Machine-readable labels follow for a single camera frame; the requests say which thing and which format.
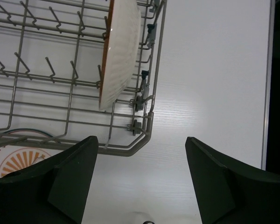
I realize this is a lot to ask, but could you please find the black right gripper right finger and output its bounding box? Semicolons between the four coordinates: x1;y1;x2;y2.
185;137;280;224

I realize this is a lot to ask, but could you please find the grey wire dish rack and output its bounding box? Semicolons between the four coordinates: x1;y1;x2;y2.
0;0;167;157

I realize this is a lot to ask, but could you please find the white plate with sunburst pattern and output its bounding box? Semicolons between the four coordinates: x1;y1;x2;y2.
0;130;56;179

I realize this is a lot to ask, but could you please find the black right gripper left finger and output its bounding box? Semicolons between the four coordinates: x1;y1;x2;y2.
0;136;98;224

